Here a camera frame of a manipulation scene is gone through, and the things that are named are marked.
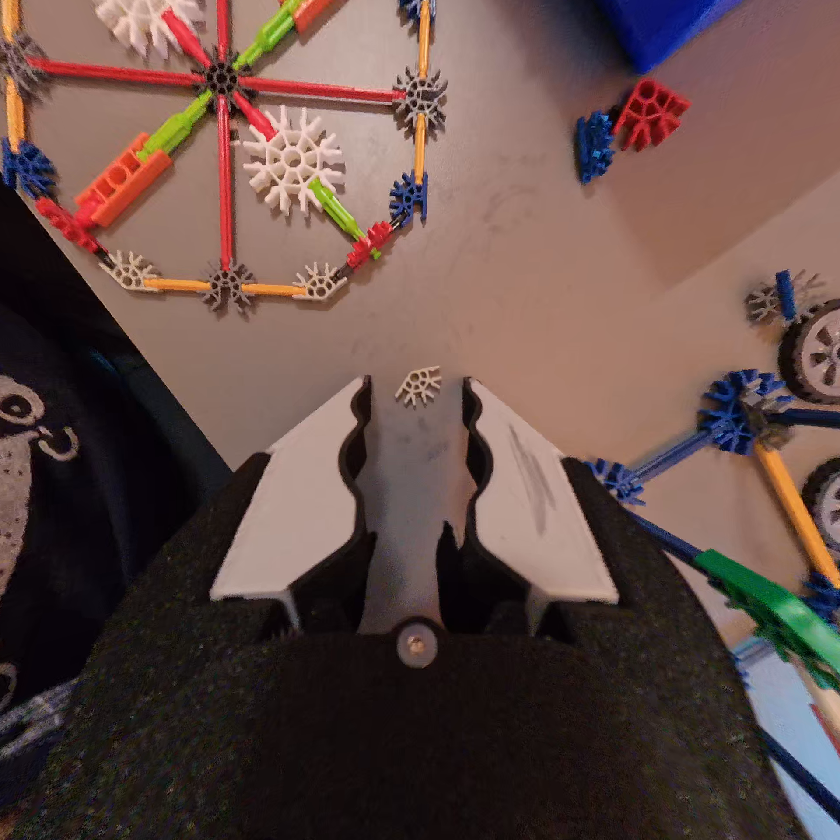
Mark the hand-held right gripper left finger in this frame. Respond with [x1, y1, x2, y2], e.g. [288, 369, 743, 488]
[209, 375, 376, 632]

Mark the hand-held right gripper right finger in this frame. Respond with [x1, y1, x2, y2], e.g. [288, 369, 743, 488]
[461, 377, 620, 635]

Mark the grey connector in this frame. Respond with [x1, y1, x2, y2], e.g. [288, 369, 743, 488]
[395, 365, 442, 408]

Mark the colourful toy car model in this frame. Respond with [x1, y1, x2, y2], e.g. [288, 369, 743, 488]
[583, 269, 840, 829]

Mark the red clip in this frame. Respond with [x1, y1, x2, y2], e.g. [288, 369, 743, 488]
[338, 220, 404, 271]

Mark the colourful spoked wheel model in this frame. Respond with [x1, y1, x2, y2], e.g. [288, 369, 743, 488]
[0, 0, 450, 314]

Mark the dark printed shirt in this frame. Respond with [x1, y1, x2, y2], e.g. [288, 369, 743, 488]
[0, 184, 232, 788]

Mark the small blue red connector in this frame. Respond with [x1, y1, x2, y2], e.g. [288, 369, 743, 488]
[576, 79, 692, 186]

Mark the blue bin with toy pieces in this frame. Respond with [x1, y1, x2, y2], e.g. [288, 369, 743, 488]
[594, 0, 746, 74]

